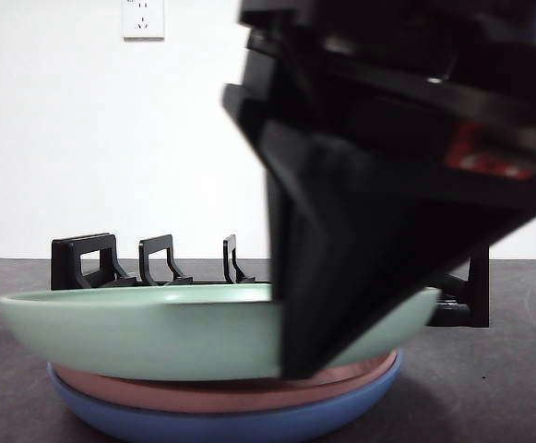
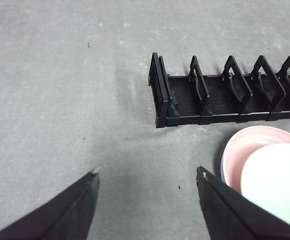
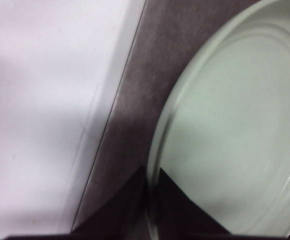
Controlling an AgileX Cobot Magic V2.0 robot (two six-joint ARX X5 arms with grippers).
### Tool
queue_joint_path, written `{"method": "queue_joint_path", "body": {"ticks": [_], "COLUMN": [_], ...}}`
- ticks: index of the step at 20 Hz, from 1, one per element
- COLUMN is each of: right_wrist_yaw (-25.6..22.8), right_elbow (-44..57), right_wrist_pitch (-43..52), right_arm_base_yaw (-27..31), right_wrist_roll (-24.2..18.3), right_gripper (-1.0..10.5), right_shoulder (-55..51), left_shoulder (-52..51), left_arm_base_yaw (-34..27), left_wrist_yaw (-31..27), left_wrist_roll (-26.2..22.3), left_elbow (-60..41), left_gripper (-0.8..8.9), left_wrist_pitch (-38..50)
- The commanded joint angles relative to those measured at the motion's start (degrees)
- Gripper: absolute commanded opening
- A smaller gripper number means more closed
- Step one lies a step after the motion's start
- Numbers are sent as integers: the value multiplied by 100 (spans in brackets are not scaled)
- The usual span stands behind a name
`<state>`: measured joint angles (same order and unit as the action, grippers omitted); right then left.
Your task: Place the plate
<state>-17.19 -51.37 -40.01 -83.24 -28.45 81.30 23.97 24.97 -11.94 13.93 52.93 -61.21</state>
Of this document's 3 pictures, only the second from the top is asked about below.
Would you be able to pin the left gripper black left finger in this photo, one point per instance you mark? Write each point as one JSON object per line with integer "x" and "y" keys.
{"x": 60, "y": 215}

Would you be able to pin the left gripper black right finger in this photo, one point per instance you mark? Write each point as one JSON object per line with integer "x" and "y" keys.
{"x": 229, "y": 215}

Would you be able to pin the pale green plate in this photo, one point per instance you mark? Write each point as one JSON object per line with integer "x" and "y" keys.
{"x": 279, "y": 180}

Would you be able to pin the pink plate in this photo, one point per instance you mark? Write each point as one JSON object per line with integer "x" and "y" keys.
{"x": 239, "y": 150}

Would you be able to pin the black plate rack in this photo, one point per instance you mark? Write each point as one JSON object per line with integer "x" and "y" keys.
{"x": 184, "y": 100}

